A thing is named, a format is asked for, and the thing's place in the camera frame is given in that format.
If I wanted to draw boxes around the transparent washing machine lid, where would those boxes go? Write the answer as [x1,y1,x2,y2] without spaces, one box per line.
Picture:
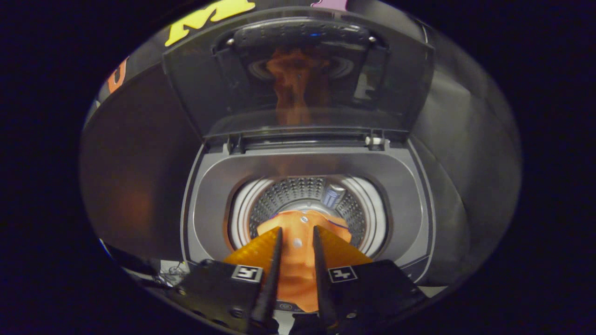
[162,6,436,140]

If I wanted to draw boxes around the orange polo shirt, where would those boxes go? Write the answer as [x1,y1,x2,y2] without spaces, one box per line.
[256,210,353,312]

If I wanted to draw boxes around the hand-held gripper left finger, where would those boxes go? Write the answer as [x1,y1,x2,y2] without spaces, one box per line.
[175,227,284,333]

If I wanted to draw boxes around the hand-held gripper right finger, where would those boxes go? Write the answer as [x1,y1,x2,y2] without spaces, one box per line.
[312,226,427,328]

